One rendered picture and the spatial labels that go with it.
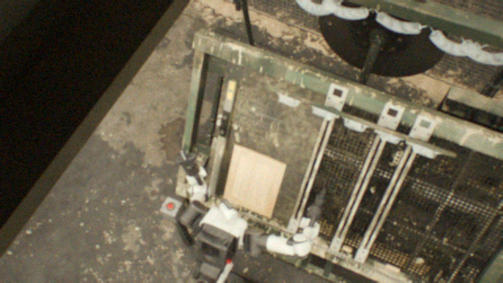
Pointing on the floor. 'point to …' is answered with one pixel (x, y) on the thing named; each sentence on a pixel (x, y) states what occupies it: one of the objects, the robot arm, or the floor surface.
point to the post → (184, 233)
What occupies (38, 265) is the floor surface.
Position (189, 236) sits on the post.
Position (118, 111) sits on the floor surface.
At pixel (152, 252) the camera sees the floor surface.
